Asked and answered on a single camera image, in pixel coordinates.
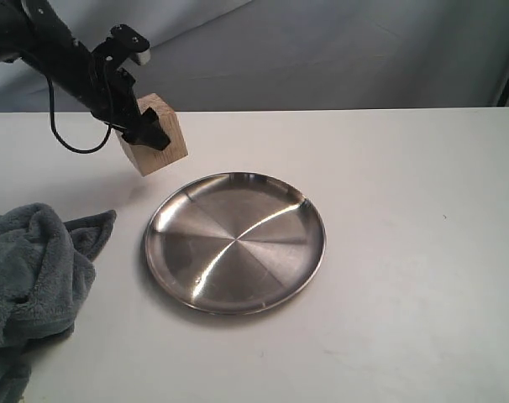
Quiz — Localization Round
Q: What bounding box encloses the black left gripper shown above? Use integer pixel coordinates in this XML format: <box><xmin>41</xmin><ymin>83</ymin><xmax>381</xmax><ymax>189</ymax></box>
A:
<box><xmin>23</xmin><ymin>41</ymin><xmax>171</xmax><ymax>151</ymax></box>

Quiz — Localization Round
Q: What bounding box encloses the light wooden cube block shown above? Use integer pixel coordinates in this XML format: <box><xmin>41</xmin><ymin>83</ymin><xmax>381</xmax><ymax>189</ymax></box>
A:
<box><xmin>116</xmin><ymin>93</ymin><xmax>188</xmax><ymax>176</ymax></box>

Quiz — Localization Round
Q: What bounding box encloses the grey fleece towel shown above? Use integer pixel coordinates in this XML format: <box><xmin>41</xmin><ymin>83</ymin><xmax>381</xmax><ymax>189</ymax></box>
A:
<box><xmin>0</xmin><ymin>203</ymin><xmax>116</xmax><ymax>402</ymax></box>

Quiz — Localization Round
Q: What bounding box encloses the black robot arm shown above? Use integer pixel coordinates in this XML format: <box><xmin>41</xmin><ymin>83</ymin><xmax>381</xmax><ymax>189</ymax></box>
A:
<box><xmin>0</xmin><ymin>1</ymin><xmax>171</xmax><ymax>151</ymax></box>

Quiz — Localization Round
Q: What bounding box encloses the grey backdrop cloth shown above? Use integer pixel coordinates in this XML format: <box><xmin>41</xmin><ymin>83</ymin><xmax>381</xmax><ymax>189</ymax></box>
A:
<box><xmin>0</xmin><ymin>0</ymin><xmax>509</xmax><ymax>113</ymax></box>

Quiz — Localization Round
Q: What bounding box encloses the round stainless steel plate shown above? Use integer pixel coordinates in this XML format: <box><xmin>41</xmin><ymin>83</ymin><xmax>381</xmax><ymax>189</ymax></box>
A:
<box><xmin>142</xmin><ymin>172</ymin><xmax>326</xmax><ymax>315</ymax></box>

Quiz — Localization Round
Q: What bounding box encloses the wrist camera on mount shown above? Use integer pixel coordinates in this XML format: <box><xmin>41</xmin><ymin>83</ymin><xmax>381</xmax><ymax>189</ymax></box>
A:
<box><xmin>92</xmin><ymin>24</ymin><xmax>150</xmax><ymax>69</ymax></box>

